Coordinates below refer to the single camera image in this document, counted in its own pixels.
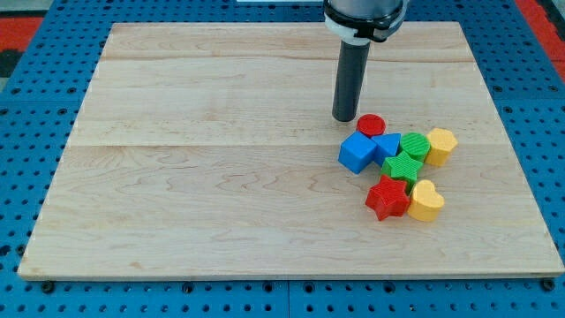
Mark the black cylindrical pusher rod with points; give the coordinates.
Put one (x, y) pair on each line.
(349, 80)

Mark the red circle block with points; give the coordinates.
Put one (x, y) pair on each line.
(371, 125)

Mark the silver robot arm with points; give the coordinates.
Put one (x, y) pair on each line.
(358, 23)

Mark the green circle block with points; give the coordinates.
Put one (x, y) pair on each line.
(416, 145)

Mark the blue triangle block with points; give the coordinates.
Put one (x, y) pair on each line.
(386, 146)

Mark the blue cube block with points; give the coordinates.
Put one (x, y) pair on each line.
(356, 152)

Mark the green star block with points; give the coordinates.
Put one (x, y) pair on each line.
(402, 167)

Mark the yellow hexagon block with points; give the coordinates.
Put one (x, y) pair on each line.
(442, 144)

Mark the red star block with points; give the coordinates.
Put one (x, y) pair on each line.
(388, 198)

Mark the yellow heart block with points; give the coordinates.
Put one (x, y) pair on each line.
(426, 202)

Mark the wooden board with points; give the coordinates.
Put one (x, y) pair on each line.
(207, 151)

